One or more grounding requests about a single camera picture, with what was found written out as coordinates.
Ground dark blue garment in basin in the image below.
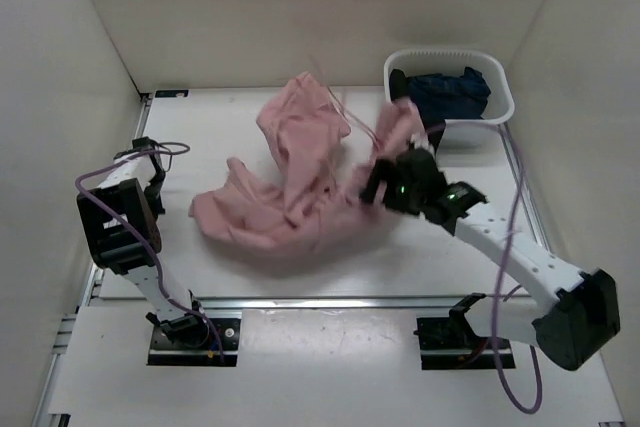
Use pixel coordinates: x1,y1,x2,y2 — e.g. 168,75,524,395
409,67,491,120

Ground black garment over basin edge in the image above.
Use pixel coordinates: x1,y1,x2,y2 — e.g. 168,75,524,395
389,69,446,156

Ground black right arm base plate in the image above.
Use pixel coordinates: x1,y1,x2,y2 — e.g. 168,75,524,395
414,317,496,371

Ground aluminium table frame rail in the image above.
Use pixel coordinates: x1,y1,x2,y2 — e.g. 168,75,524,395
29,89,626,427

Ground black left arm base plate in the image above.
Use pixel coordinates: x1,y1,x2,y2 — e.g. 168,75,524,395
147,317,241,368

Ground pink trousers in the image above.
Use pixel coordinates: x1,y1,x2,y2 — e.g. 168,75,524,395
189,72,424,257

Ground white plastic basin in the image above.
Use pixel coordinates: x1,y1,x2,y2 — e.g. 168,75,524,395
383,47,515,151

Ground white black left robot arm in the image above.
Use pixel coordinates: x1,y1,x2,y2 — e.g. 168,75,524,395
75,137,213,348

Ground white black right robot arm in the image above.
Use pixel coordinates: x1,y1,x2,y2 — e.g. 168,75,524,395
360,148,620,371

